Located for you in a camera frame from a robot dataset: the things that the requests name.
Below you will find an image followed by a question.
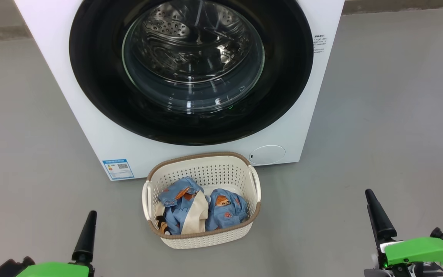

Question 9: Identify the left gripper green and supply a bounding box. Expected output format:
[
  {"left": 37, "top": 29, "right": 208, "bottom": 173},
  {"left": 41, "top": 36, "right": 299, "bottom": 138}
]
[{"left": 16, "top": 210, "right": 97, "bottom": 277}]

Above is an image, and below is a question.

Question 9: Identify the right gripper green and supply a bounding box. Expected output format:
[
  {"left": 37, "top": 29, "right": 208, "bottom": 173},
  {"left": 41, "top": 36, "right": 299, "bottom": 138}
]
[{"left": 364, "top": 189, "right": 443, "bottom": 277}]

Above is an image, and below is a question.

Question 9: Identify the blue garment with cream lining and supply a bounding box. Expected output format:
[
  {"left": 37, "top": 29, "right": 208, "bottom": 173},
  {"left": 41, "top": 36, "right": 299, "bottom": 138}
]
[{"left": 155, "top": 177, "right": 210, "bottom": 235}]

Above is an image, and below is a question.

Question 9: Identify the blue cartoon print garment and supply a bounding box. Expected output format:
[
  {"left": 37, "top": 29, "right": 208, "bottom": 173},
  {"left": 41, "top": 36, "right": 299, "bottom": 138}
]
[{"left": 205, "top": 189, "right": 248, "bottom": 231}]

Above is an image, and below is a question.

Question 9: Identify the black washing machine door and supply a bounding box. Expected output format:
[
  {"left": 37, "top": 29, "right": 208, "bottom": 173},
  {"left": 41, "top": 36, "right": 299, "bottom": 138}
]
[{"left": 69, "top": 0, "right": 314, "bottom": 146}]

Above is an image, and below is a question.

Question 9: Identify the white front-load washing machine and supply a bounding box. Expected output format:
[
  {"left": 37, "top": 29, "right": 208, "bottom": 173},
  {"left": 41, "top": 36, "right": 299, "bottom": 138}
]
[{"left": 14, "top": 0, "right": 345, "bottom": 181}]

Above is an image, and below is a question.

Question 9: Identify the steel perforated washer drum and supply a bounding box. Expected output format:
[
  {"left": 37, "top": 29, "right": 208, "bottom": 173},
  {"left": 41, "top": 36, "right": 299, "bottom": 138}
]
[{"left": 141, "top": 0, "right": 255, "bottom": 85}]

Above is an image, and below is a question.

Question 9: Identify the blue energy label sticker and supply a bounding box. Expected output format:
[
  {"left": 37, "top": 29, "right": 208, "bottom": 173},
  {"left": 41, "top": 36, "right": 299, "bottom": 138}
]
[{"left": 102, "top": 158, "right": 135, "bottom": 180}]

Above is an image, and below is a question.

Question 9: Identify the cream perforated laundry basket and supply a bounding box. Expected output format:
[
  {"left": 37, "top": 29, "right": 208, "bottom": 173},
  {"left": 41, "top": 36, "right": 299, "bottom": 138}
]
[{"left": 142, "top": 152, "right": 261, "bottom": 249}]

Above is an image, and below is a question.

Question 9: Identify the round white filter cover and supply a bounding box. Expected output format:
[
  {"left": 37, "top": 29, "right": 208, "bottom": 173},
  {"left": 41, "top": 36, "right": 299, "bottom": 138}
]
[{"left": 249, "top": 145, "right": 286, "bottom": 166}]

